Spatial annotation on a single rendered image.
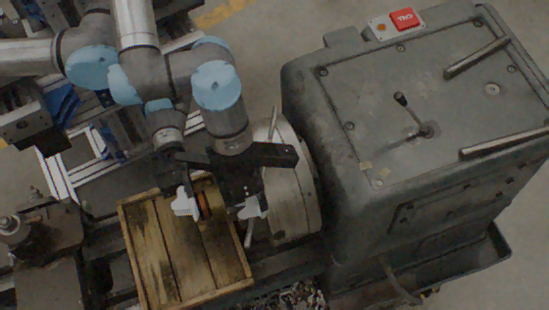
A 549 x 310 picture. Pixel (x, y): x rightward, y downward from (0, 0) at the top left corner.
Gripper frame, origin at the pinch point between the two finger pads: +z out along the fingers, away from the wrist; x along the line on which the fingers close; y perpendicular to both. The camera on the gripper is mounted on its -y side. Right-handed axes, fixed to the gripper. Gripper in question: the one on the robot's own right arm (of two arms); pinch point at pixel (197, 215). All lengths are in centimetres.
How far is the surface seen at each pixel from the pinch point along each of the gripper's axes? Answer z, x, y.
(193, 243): -1.9, -21.7, 4.4
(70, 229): -11.1, -8.2, 33.0
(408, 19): -27, 16, -65
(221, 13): -163, -110, -38
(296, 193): 6.6, 9.5, -23.1
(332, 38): -28, 15, -45
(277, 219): 9.6, 5.9, -17.5
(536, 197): -5, -111, -144
